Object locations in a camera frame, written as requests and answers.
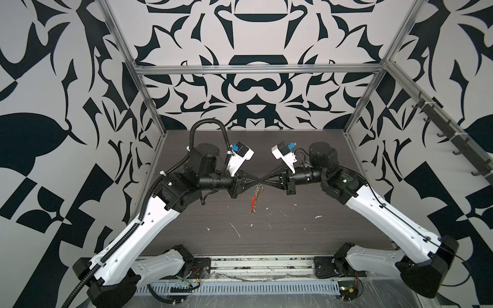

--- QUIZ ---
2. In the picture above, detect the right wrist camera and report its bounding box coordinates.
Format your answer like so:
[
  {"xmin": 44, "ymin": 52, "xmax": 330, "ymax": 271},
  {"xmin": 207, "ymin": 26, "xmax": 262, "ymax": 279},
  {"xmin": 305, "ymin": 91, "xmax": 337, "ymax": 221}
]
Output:
[{"xmin": 271, "ymin": 141, "xmax": 297, "ymax": 174}]

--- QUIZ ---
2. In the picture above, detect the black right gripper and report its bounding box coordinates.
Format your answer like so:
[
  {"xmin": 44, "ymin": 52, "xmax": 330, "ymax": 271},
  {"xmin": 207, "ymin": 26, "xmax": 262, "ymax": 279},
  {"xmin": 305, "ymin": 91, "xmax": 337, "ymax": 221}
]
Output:
[{"xmin": 262, "ymin": 162, "xmax": 329, "ymax": 196}]

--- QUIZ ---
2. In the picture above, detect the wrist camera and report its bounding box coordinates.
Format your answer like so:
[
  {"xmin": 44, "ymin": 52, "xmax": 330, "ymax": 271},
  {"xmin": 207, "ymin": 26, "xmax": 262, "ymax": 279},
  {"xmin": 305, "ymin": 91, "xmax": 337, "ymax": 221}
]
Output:
[
  {"xmin": 227, "ymin": 142, "xmax": 254, "ymax": 177},
  {"xmin": 271, "ymin": 141, "xmax": 297, "ymax": 174}
]

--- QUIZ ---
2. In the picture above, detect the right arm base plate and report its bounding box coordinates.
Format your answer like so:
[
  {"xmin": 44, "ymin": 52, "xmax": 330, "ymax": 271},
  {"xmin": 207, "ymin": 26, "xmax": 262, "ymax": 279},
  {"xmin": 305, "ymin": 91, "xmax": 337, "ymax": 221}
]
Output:
[{"xmin": 313, "ymin": 256, "xmax": 346, "ymax": 279}]

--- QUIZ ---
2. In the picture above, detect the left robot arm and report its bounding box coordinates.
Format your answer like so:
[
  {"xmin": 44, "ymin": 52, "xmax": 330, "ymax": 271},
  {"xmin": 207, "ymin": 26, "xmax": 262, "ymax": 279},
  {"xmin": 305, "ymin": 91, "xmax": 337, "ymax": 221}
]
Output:
[{"xmin": 62, "ymin": 142, "xmax": 259, "ymax": 307}]

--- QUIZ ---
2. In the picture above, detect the black corrugated cable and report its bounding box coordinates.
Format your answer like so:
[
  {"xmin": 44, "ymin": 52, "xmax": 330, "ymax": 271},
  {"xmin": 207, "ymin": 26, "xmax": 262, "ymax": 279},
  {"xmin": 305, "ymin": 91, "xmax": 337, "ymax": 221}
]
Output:
[{"xmin": 188, "ymin": 118, "xmax": 232, "ymax": 153}]

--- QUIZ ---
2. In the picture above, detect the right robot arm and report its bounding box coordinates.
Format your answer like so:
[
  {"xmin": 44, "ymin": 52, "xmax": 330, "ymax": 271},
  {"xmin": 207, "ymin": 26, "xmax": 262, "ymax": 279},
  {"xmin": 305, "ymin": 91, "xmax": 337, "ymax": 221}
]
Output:
[{"xmin": 263, "ymin": 142, "xmax": 459, "ymax": 299}]

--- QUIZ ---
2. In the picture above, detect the small circuit board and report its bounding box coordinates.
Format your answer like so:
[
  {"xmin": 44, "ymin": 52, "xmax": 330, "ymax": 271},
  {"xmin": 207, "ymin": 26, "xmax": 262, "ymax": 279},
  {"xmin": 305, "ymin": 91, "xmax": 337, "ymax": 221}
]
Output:
[{"xmin": 338, "ymin": 279, "xmax": 363, "ymax": 302}]

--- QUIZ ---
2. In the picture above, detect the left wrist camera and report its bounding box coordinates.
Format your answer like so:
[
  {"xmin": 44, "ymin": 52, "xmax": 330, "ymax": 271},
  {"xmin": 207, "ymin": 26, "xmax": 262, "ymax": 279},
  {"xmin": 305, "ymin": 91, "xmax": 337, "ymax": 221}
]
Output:
[{"xmin": 227, "ymin": 142, "xmax": 254, "ymax": 177}]

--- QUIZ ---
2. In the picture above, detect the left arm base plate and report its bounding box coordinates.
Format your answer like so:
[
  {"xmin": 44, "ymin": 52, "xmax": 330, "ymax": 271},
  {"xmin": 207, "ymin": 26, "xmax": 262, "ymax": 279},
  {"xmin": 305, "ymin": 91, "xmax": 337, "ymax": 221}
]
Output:
[{"xmin": 180, "ymin": 257, "xmax": 211, "ymax": 279}]

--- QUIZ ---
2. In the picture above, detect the wall hook rack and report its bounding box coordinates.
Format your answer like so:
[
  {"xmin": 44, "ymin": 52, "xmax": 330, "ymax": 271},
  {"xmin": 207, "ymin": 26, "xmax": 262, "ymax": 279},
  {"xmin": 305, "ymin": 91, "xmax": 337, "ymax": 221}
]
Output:
[{"xmin": 411, "ymin": 92, "xmax": 492, "ymax": 186}]

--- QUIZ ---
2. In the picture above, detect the slotted cable duct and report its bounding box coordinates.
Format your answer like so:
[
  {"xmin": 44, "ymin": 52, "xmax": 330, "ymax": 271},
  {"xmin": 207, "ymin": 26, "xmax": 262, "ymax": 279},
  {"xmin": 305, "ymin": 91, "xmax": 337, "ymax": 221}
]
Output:
[{"xmin": 151, "ymin": 281, "xmax": 340, "ymax": 296}]

